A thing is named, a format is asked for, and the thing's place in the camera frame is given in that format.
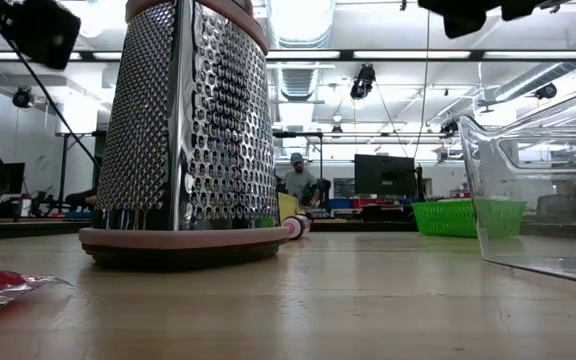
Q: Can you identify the white container red cap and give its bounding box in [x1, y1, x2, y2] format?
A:
[17, 192, 33, 219]

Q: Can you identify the black hanging ceiling camera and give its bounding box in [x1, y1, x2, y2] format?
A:
[349, 63, 377, 101]

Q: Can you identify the large black monitor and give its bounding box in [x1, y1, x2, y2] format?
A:
[353, 153, 418, 199]

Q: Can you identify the small black monitor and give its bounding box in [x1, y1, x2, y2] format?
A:
[0, 162, 26, 196]

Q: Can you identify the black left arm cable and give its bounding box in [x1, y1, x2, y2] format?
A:
[0, 24, 101, 170]

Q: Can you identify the person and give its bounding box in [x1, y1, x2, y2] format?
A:
[281, 151, 320, 201]

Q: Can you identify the metal box grater pink rim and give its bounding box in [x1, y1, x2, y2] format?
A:
[78, 0, 291, 272]

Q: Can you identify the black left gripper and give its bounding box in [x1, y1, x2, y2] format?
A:
[0, 0, 82, 70]

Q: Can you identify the silver ventilation duct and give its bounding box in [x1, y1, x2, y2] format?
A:
[266, 0, 337, 101]

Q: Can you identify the green plastic basket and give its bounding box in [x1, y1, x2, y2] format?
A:
[411, 198, 528, 239]

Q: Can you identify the clear plastic bin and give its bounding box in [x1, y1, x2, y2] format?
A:
[456, 82, 576, 289]

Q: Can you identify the yellow plastic container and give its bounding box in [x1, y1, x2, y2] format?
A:
[277, 191, 300, 224]

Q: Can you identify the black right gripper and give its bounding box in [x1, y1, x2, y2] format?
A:
[417, 0, 576, 40]

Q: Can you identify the black ceiling spotlight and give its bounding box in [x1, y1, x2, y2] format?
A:
[534, 82, 559, 101]
[11, 86, 35, 109]

